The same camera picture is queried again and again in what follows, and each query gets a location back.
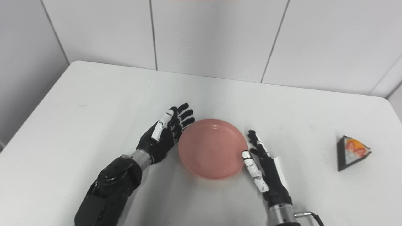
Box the pink round plate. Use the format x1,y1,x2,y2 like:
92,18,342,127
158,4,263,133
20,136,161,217
178,118,249,180

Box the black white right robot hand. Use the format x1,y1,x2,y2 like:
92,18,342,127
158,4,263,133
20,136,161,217
241,130,293,208

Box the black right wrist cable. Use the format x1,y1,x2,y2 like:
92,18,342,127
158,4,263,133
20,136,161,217
294,211,324,226

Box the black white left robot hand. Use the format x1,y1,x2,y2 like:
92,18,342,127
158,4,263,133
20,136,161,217
136,103,195,165

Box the chocolate cake slice with fruit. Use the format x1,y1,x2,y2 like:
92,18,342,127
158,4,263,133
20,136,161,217
337,135,372,172

